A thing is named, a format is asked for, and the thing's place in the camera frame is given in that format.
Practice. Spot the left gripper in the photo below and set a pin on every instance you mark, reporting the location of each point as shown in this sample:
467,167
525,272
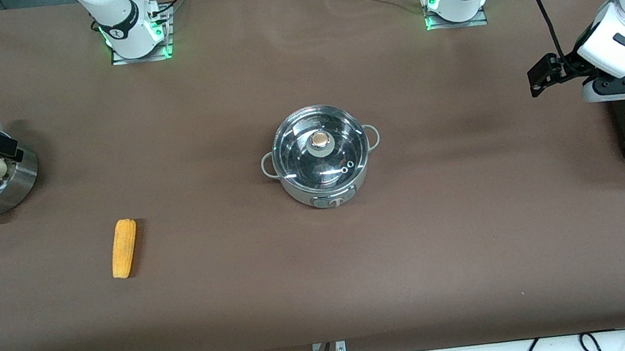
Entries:
571,67

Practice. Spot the yellow corn cob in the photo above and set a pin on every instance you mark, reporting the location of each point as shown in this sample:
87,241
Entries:
124,248

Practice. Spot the glass pot lid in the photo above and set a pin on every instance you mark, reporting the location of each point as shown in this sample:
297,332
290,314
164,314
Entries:
321,147

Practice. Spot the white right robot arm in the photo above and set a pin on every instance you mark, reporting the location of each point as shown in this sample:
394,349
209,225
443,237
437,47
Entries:
123,19

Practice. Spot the steel electric pot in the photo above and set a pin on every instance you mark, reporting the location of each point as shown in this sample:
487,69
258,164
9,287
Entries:
327,194

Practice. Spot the brown table cover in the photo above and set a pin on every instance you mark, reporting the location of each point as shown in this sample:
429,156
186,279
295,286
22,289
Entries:
326,282

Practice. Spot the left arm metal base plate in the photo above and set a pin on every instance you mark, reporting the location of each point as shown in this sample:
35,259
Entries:
479,22

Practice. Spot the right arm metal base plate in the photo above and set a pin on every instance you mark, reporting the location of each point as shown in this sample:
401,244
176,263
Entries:
169,37

